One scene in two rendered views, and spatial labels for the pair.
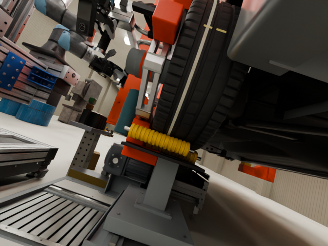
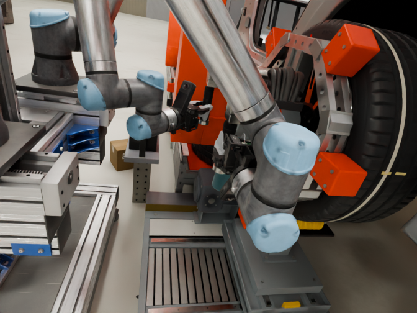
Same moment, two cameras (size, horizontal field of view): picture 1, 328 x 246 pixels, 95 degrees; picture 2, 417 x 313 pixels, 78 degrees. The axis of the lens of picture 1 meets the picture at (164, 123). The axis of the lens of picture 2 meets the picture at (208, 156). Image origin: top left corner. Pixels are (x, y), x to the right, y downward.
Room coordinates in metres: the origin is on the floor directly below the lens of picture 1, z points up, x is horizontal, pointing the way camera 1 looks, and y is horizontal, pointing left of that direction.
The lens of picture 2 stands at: (-0.04, 0.54, 1.13)
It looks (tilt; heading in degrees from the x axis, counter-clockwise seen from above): 28 degrees down; 345
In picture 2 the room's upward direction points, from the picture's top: 11 degrees clockwise
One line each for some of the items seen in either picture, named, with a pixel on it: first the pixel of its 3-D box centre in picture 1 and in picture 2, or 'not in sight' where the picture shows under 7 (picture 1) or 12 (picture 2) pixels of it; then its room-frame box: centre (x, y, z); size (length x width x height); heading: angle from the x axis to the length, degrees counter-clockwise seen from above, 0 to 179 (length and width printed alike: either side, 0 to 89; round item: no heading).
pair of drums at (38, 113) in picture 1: (31, 100); not in sight; (3.93, 3.44, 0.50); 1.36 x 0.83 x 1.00; 87
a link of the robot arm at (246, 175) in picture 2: not in sight; (251, 187); (0.34, 0.34, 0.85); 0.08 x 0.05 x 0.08; 89
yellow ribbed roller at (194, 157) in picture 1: (171, 149); not in sight; (0.73, -0.08, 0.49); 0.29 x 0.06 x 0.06; 89
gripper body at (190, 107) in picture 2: (102, 66); (182, 117); (0.80, 0.43, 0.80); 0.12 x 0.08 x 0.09; 135
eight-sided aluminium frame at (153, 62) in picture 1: (162, 71); (282, 122); (0.73, 0.09, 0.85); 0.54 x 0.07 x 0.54; 179
